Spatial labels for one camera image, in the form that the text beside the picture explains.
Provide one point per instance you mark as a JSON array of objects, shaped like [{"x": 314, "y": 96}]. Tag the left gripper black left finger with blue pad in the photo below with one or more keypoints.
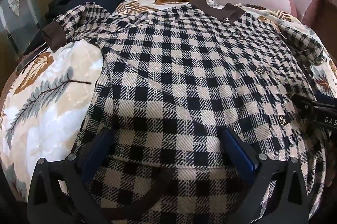
[{"x": 58, "y": 192}]

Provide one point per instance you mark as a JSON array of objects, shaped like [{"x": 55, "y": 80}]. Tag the cream leaf-print fleece blanket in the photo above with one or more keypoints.
[{"x": 44, "y": 106}]

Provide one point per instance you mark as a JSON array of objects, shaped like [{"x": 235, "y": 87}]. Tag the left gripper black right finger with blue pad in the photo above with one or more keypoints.
[{"x": 277, "y": 192}]

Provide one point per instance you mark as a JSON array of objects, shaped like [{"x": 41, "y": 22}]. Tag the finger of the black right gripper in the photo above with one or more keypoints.
[{"x": 320, "y": 112}]

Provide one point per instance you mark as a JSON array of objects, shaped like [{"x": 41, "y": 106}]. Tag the black cream checked jacket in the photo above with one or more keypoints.
[{"x": 171, "y": 80}]

